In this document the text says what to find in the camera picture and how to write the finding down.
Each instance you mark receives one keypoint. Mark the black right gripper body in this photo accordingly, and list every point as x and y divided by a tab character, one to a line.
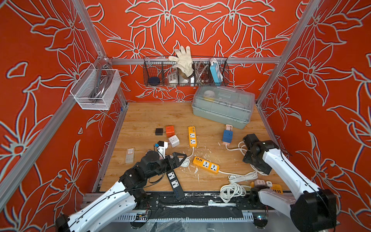
249	158

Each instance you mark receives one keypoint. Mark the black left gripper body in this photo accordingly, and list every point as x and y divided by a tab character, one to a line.
163	166

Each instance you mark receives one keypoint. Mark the blue cube adapter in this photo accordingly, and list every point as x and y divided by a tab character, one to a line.
227	137

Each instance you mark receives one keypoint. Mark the white teal plug adapter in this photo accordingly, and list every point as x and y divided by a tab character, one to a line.
174	141

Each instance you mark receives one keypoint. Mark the small black cube adapter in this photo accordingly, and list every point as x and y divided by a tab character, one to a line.
159	131

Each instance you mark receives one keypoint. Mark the orange-red cube adapter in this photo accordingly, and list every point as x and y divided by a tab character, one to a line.
170	131

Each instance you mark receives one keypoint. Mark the black power strip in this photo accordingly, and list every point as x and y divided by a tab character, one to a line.
175	184

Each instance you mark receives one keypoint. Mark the short yellow power strip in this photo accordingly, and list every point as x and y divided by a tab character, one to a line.
192	136

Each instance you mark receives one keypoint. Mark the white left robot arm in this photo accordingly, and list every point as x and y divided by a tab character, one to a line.
123	196

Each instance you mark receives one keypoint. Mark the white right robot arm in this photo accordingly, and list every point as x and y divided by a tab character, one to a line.
311	208

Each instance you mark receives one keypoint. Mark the white socket in basket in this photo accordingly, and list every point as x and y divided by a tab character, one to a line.
173	78

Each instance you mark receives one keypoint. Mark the small transparent plastic card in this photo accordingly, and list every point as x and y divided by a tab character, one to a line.
130	155

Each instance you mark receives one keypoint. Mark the grey plastic storage box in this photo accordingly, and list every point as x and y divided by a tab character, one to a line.
224	105

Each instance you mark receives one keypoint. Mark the dark round item in basket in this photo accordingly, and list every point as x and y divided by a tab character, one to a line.
154	81

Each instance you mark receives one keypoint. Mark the blue power bank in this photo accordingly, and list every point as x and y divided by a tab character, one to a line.
215	72

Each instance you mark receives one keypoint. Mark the white work glove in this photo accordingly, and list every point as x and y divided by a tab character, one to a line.
183	60

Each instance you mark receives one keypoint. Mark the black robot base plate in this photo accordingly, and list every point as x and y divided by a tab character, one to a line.
157	199

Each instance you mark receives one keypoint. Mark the black wire wall basket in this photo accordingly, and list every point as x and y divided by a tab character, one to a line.
163	71

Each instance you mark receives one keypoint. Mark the white wire wall basket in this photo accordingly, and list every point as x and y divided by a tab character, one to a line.
97	88

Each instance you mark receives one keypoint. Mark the aluminium frame post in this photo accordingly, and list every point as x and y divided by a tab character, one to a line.
86	20

